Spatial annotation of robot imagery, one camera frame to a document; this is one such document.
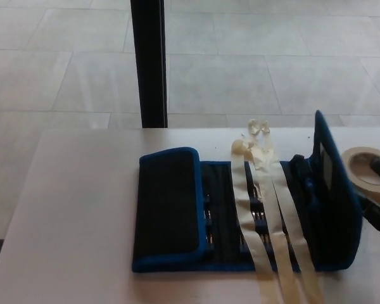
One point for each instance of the black blue-trimmed toolkit pouch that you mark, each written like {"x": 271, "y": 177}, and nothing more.
{"x": 168, "y": 202}

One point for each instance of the beige masking tape roll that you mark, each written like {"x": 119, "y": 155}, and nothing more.
{"x": 356, "y": 168}

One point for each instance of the white label card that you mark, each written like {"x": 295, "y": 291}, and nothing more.
{"x": 327, "y": 164}

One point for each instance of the long beige masking tape strip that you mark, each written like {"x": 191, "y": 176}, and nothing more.
{"x": 293, "y": 218}
{"x": 280, "y": 253}

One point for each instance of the short beige masking tape strip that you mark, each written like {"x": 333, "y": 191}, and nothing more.
{"x": 242, "y": 190}

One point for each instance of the black vertical post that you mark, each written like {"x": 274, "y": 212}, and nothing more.
{"x": 149, "y": 63}

